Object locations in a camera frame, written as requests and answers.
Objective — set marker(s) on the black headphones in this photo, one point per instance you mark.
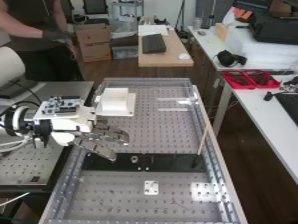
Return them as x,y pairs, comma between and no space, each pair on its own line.
230,58

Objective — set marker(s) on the wooden desk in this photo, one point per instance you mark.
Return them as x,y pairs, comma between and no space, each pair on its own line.
164,58

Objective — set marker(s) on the white desk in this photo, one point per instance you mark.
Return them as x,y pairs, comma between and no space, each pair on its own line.
207,46
266,133

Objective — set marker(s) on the cardboard box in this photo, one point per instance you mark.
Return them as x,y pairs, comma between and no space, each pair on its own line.
93,43

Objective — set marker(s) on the black plate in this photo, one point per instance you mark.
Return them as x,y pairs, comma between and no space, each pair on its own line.
173,163

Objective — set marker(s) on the thin stick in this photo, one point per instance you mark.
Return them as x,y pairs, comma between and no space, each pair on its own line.
203,136

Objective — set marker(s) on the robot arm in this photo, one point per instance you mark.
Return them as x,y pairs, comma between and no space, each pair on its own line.
17,118

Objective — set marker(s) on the red tray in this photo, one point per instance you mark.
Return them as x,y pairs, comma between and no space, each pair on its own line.
250,79

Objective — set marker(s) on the clear box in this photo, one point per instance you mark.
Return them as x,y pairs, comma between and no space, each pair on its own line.
57,200

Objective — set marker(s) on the black case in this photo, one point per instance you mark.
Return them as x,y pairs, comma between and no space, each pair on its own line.
274,28

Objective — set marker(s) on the larger metal nut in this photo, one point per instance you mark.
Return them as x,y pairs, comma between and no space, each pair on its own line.
133,159

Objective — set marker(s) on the small silver mounting plate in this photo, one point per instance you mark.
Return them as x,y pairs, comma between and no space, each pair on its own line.
150,187

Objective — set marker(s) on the black keyboard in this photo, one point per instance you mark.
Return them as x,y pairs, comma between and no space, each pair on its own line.
290,106
153,43

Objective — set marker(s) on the small metal nut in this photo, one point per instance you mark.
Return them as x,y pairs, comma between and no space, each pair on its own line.
148,168

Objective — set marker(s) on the small white box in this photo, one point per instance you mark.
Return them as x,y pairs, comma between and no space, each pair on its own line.
114,100

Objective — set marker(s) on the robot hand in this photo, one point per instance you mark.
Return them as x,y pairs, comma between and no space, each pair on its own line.
66,115

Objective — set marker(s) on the person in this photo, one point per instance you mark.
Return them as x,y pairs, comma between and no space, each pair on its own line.
34,50

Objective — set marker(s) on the white computer mouse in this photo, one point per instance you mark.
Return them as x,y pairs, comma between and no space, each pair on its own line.
183,56

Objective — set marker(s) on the small black object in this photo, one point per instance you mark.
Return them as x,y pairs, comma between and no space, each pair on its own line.
267,96

